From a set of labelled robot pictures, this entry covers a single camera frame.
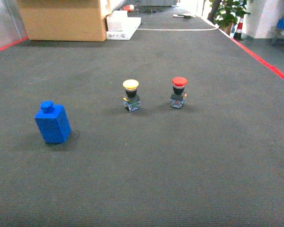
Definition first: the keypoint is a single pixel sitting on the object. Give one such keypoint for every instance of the yellow mushroom push button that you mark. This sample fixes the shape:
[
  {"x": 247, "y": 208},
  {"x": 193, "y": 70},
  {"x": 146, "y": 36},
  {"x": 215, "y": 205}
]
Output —
[{"x": 131, "y": 100}]

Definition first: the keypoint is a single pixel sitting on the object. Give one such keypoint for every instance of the white flat box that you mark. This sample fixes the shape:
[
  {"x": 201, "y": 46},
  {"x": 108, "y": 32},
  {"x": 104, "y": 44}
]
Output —
[{"x": 130, "y": 25}]

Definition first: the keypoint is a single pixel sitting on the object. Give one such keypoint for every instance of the green potted plant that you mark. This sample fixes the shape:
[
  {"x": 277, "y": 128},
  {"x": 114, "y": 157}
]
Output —
[{"x": 225, "y": 13}]

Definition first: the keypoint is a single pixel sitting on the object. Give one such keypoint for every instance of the red white traffic cone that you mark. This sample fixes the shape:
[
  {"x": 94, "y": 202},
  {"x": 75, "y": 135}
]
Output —
[{"x": 238, "y": 32}]

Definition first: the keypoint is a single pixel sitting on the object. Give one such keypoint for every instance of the blue block part with knob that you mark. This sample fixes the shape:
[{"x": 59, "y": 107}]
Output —
[{"x": 53, "y": 123}]

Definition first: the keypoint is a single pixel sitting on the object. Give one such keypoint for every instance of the red mushroom push button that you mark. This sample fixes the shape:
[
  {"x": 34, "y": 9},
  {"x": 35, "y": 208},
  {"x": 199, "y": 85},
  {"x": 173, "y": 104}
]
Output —
[{"x": 178, "y": 97}]

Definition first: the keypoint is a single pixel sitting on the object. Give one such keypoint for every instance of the large cardboard box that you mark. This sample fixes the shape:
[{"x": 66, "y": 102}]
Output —
[{"x": 65, "y": 20}]

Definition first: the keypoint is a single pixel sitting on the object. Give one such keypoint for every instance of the white small box on top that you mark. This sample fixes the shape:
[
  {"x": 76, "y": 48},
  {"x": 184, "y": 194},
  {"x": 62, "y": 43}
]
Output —
[{"x": 116, "y": 20}]

